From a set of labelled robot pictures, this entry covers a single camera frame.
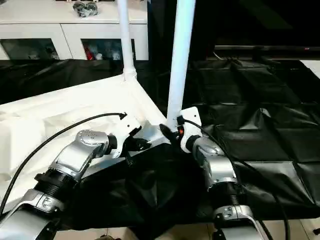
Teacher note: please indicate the white plastic table leg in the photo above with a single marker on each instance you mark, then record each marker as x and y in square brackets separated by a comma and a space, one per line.
[126, 37]
[181, 55]

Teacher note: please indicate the white plastic table top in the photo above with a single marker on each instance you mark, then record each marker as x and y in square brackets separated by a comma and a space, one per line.
[50, 112]

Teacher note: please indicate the black plastic mat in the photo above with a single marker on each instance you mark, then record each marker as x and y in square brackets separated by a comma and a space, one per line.
[250, 100]

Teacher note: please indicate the black fabric case gold label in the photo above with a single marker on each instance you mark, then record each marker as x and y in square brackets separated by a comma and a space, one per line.
[250, 22]

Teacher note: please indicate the white cabinet with glass doors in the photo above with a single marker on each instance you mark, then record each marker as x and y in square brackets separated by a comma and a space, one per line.
[62, 27]

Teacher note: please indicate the clear bag of black parts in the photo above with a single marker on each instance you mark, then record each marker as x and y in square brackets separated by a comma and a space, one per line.
[85, 7]

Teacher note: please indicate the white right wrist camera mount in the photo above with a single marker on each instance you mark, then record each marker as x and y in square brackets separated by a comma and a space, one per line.
[190, 120]

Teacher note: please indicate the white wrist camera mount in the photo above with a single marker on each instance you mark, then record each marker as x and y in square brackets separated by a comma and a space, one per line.
[190, 120]
[130, 127]

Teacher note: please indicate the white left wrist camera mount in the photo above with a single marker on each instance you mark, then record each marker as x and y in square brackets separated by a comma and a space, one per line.
[130, 127]

